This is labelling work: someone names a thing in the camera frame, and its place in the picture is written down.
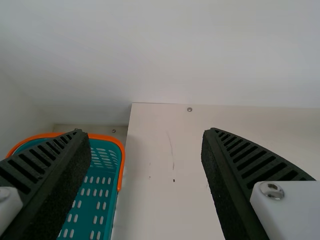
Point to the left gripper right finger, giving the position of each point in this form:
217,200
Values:
232,180

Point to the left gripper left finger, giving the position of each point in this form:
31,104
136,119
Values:
42,185

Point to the teal shopping basket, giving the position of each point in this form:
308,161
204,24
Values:
100,200

